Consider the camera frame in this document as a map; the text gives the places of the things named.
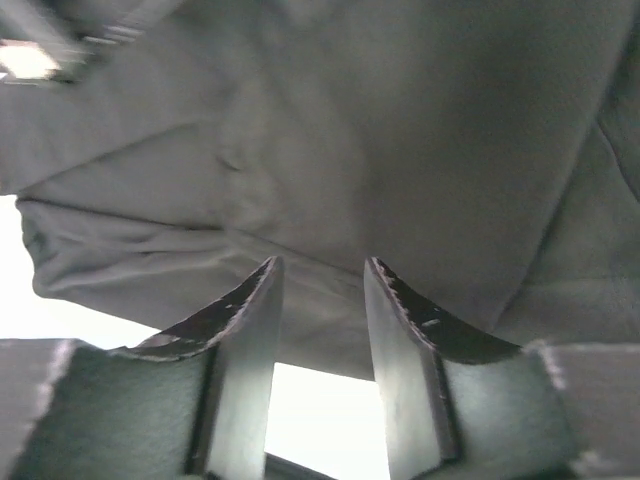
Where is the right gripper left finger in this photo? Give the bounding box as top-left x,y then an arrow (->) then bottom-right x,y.
1,257 -> 284,479

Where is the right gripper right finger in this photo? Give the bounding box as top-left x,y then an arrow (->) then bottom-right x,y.
364,258 -> 639,479

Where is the black t-shirt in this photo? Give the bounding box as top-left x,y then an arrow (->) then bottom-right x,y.
1,1 -> 639,379

